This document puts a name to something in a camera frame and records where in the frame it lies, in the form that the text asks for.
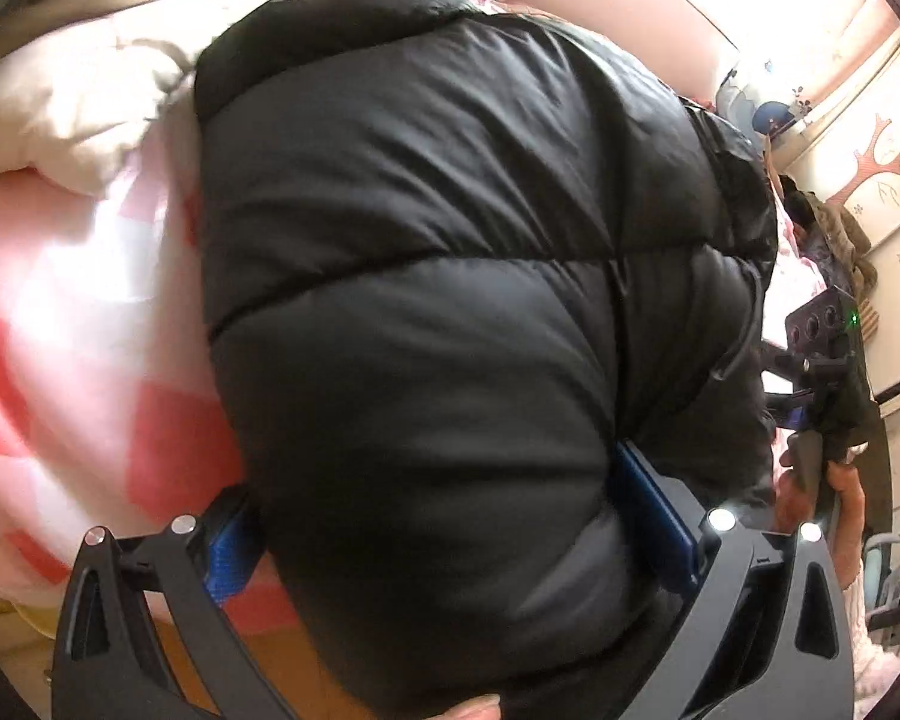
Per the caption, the tree wall sticker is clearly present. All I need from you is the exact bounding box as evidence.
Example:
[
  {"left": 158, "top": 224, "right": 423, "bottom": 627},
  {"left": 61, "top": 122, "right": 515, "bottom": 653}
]
[{"left": 844, "top": 111, "right": 900, "bottom": 207}]

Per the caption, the person's right forearm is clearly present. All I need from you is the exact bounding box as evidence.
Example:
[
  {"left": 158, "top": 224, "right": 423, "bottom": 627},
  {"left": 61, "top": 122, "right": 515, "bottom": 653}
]
[{"left": 832, "top": 532, "right": 900, "bottom": 700}]

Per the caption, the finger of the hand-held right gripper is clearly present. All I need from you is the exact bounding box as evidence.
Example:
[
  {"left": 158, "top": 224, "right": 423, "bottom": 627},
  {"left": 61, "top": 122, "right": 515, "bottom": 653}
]
[
  {"left": 763, "top": 343, "right": 820, "bottom": 385},
  {"left": 763, "top": 387, "right": 820, "bottom": 432}
]

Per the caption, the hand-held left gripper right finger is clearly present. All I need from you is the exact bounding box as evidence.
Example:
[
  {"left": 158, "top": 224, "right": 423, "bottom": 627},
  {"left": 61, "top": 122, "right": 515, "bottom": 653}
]
[{"left": 611, "top": 442, "right": 857, "bottom": 720}]

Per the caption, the beige headboard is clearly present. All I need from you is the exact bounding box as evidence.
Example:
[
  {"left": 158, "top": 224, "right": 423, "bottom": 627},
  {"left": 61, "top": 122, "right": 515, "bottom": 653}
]
[{"left": 495, "top": 0, "right": 740, "bottom": 110}]

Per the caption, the cream duvet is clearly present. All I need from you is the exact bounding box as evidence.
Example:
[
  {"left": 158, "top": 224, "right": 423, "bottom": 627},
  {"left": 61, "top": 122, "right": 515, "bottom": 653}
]
[{"left": 0, "top": 0, "right": 272, "bottom": 197}]

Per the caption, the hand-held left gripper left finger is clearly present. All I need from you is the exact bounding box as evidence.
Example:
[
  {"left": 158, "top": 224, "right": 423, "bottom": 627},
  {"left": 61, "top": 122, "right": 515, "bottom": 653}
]
[{"left": 51, "top": 491, "right": 295, "bottom": 720}]

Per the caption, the pile of clothes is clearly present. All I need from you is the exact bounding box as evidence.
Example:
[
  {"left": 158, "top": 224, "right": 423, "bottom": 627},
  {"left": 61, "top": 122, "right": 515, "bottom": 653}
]
[{"left": 778, "top": 187, "right": 875, "bottom": 299}]

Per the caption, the black puffer jacket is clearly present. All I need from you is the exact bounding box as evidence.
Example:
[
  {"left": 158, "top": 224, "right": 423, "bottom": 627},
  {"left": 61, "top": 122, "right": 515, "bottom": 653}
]
[{"left": 193, "top": 0, "right": 779, "bottom": 720}]

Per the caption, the blue white plush toy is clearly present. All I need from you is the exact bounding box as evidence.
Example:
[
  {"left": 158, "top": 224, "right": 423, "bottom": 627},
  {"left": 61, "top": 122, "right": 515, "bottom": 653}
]
[{"left": 716, "top": 73, "right": 800, "bottom": 140}]

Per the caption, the person's left hand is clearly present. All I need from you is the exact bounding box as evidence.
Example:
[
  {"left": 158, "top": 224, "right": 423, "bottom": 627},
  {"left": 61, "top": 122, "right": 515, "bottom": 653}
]
[{"left": 450, "top": 694, "right": 505, "bottom": 720}]

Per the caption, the person's right hand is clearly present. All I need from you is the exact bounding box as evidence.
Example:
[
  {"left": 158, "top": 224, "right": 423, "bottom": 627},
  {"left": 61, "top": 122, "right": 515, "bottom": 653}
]
[{"left": 775, "top": 457, "right": 868, "bottom": 595}]

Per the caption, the grey office chair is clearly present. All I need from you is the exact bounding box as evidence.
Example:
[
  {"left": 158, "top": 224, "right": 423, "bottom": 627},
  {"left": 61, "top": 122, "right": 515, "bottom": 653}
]
[{"left": 862, "top": 525, "right": 900, "bottom": 642}]

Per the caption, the red white checkered bedsheet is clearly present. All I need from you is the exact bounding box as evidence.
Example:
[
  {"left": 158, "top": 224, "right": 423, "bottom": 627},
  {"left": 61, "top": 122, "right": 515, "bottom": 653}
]
[{"left": 0, "top": 0, "right": 518, "bottom": 642}]

